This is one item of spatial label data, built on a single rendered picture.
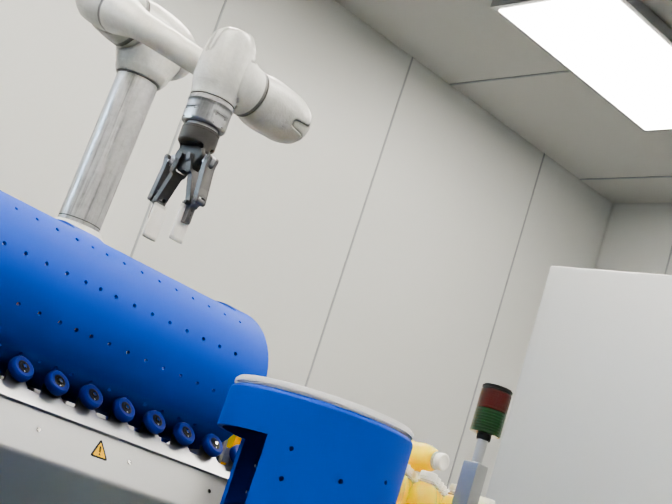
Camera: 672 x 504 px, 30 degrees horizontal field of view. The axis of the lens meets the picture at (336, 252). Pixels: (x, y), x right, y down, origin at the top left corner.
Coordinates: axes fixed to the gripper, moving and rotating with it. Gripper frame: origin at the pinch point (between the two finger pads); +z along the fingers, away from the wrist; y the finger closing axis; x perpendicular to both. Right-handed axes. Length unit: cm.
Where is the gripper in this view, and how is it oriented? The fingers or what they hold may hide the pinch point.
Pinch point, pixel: (166, 226)
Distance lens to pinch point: 238.4
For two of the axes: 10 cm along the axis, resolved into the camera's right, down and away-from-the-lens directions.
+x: 6.3, 3.8, 6.8
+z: -3.0, 9.2, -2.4
